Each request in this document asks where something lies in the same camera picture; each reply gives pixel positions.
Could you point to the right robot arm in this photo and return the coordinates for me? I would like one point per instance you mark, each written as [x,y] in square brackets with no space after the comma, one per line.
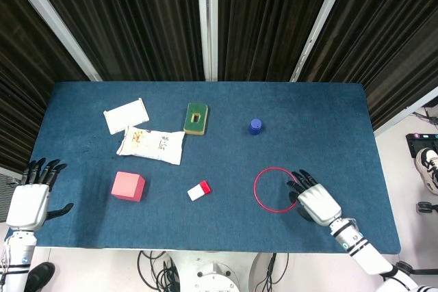
[373,254]

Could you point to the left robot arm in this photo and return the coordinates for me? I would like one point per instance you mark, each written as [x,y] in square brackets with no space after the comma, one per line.
[15,261]

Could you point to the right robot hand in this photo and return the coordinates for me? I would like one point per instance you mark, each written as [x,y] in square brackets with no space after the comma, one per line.
[318,203]

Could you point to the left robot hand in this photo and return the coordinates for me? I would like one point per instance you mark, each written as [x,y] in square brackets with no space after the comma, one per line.
[27,203]

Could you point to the dark folding screen panel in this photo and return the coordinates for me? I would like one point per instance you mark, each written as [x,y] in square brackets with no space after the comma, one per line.
[116,18]
[34,66]
[386,39]
[270,18]

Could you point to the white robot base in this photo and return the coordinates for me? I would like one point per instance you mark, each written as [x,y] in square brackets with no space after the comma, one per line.
[219,275]

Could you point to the white and black sneaker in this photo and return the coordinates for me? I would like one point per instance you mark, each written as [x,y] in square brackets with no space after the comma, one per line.
[429,169]

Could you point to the white snack bag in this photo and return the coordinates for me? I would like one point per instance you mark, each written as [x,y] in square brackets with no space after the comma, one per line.
[150,143]

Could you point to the blue bottle cap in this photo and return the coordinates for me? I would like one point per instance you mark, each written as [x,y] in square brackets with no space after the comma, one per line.
[255,126]

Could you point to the black caster wheel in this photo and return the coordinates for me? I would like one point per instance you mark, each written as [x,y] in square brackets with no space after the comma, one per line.
[426,207]

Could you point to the pink cube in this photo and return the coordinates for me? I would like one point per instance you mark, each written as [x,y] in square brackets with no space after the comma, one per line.
[128,186]

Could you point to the green sponge block with hole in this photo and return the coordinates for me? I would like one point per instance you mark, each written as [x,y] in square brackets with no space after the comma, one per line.
[195,118]

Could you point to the black shoe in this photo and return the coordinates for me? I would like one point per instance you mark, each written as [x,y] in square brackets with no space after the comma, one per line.
[39,276]

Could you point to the blue table mat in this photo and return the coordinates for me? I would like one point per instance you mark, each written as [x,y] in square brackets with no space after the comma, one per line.
[219,107]

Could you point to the black device with buttons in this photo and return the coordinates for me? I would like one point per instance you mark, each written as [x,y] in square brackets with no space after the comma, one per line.
[419,143]

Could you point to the red and white small block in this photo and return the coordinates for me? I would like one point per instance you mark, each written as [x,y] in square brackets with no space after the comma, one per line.
[198,190]

